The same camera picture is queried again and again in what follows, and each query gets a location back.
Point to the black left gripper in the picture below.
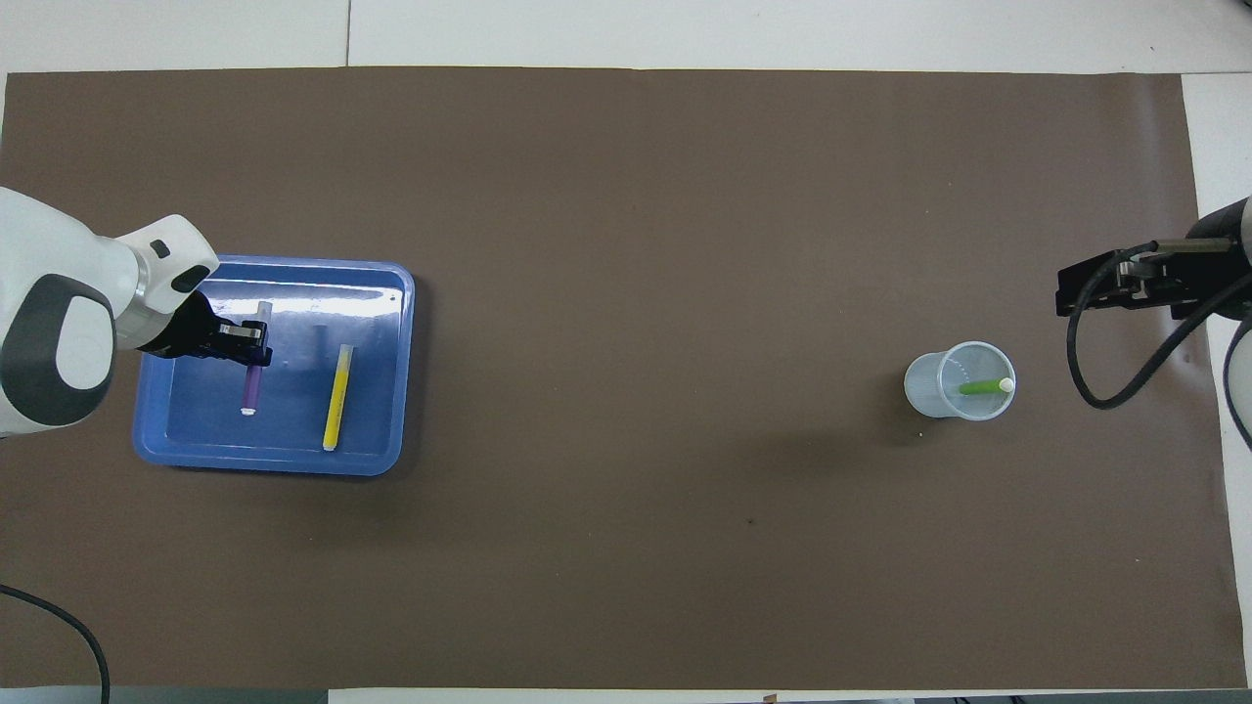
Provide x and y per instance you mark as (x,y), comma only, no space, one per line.
(191,332)

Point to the green highlighter pen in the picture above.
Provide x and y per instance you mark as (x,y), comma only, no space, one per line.
(978,387)

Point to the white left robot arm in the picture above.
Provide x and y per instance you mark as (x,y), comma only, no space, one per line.
(59,264)

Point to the brown table mat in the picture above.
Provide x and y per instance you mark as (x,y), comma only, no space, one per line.
(626,244)

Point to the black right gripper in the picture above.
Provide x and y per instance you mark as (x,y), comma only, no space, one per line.
(1213,284)

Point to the blue plastic tray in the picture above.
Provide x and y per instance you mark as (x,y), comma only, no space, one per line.
(377,430)

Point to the translucent plastic cup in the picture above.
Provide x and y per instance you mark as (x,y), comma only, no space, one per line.
(924,386)

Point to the purple highlighter pen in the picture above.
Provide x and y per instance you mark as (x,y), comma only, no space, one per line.
(251,391)

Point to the yellow highlighter pen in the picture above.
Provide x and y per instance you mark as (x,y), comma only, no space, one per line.
(337,401)

